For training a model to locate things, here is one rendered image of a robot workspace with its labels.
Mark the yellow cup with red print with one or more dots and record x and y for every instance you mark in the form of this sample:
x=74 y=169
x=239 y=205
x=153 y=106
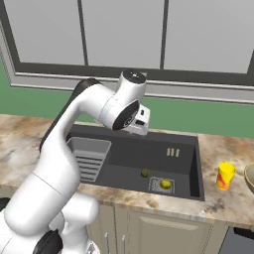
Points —
x=225 y=175

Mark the grey ribbed sink tray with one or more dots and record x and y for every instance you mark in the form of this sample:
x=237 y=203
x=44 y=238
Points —
x=89 y=158

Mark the yellow-green pear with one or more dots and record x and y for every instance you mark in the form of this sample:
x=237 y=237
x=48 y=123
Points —
x=165 y=184

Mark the brown-green kiwi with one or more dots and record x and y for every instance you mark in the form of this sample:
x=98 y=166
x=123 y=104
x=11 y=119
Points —
x=145 y=172

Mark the grey framed window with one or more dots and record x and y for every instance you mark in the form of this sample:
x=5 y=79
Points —
x=132 y=36

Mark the grey square sink drain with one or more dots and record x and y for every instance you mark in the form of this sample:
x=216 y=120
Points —
x=153 y=185

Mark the olive grey bowl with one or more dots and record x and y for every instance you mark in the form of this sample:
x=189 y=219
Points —
x=250 y=178

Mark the narrow beige cupboard door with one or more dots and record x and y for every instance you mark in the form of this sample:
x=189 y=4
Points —
x=99 y=228

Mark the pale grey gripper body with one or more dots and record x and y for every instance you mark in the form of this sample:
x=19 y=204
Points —
x=139 y=128

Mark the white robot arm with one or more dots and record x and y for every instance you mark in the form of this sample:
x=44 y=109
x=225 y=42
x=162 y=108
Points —
x=56 y=172

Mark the wide beige cupboard door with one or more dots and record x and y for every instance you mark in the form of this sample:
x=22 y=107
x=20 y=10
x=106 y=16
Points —
x=172 y=234

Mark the dark grey sink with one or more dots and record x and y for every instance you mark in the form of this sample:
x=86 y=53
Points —
x=132 y=155

